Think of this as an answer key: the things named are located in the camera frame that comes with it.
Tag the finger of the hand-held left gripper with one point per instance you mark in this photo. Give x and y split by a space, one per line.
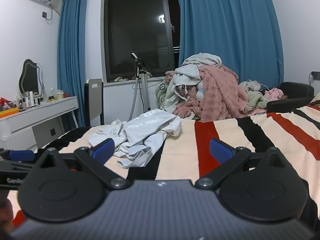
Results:
21 155

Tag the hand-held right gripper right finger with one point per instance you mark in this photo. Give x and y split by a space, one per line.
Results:
221 151

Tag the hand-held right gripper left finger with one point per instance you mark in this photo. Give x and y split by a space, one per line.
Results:
102 148

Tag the light blue t-shirt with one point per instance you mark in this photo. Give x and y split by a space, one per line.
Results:
145 130

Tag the person's left hand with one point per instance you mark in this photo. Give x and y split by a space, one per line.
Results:
5 211

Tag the striped blanket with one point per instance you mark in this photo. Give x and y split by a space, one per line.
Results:
180 150

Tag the orange box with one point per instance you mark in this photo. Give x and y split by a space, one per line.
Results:
8 113

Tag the white vanity desk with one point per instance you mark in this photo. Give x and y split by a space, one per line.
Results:
42 116

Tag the black grey chair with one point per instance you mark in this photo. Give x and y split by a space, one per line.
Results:
94 100

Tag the group of cosmetic bottles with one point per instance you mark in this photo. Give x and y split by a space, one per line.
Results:
31 98

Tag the pink fluffy blanket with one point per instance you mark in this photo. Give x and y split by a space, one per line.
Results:
220 92

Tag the white blue plush toy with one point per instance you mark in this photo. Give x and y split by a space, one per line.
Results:
200 92

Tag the white green garment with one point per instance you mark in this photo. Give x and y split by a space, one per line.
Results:
253 97

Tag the silver tripod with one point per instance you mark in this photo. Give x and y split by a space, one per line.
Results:
144 87

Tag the pink garment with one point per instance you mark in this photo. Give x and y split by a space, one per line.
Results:
273 93

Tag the wavy vanity mirror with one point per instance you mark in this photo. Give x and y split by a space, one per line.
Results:
30 77

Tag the pale green plush blanket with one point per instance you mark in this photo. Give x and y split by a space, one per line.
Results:
165 95

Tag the grey white hoodie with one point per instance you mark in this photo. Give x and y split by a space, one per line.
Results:
190 75

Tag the black armchair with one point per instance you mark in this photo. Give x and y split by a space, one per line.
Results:
297 90

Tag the narrow blue curtain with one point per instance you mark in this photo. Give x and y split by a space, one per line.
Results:
71 55

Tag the dark framed window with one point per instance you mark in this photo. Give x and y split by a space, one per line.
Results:
137 30

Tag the wide blue curtain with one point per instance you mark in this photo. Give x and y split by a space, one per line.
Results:
230 25

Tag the black wall charger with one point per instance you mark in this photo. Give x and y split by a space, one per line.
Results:
315 76

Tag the black wall socket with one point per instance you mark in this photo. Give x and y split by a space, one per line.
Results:
44 15

